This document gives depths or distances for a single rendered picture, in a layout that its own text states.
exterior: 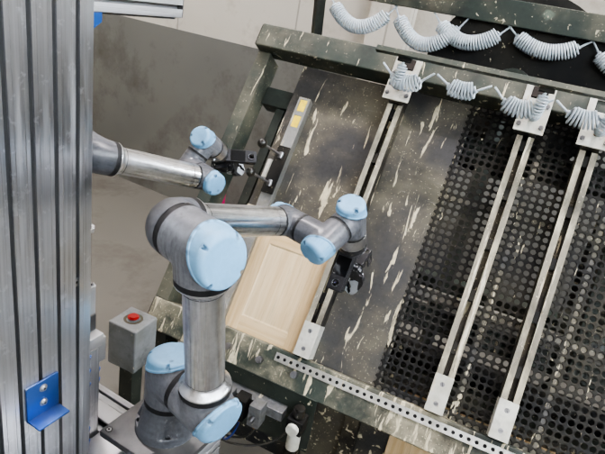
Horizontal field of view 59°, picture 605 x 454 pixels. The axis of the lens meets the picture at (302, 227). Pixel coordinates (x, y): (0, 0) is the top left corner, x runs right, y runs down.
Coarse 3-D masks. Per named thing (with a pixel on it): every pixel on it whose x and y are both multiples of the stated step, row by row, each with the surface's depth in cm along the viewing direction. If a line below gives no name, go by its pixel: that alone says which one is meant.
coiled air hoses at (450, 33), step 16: (336, 16) 248; (384, 16) 240; (400, 16) 237; (352, 32) 250; (368, 32) 246; (400, 32) 239; (416, 32) 238; (448, 32) 231; (496, 32) 224; (432, 48) 235; (464, 48) 234; (480, 48) 228; (528, 48) 225; (544, 48) 218; (560, 48) 220; (576, 48) 214
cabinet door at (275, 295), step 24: (264, 240) 208; (288, 240) 205; (264, 264) 206; (288, 264) 203; (312, 264) 201; (240, 288) 206; (264, 288) 204; (288, 288) 201; (312, 288) 198; (240, 312) 203; (264, 312) 201; (288, 312) 199; (264, 336) 199; (288, 336) 197
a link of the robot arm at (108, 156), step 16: (96, 144) 140; (112, 144) 143; (96, 160) 140; (112, 160) 142; (128, 160) 146; (144, 160) 149; (160, 160) 154; (176, 160) 159; (112, 176) 146; (144, 176) 151; (160, 176) 154; (176, 176) 157; (192, 176) 161; (208, 176) 164; (208, 192) 165
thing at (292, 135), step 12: (300, 96) 217; (300, 120) 214; (288, 132) 214; (300, 132) 216; (288, 144) 213; (288, 156) 212; (264, 192) 210; (276, 192) 213; (264, 204) 209; (252, 240) 207; (240, 276) 206; (228, 300) 204
